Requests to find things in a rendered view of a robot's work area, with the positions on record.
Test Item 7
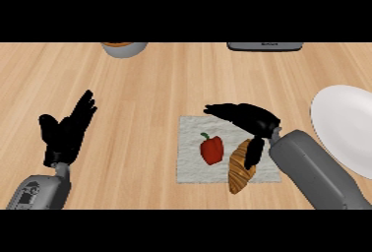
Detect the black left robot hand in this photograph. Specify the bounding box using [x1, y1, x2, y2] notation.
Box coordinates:
[38, 89, 99, 169]

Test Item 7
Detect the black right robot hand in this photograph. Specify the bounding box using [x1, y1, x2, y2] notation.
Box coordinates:
[202, 102, 282, 170]

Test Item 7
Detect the red bell pepper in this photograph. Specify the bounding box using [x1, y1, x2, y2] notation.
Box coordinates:
[199, 132, 226, 166]

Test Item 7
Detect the white cloth placemat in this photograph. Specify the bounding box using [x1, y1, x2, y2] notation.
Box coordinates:
[174, 114, 283, 185]

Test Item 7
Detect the white plate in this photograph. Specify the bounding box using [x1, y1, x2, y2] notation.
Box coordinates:
[310, 84, 372, 180]

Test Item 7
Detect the brown bread loaf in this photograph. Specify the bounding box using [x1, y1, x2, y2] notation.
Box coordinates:
[227, 138, 257, 195]

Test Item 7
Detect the grey bowl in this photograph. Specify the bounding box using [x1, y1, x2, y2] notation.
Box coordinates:
[100, 41, 149, 59]

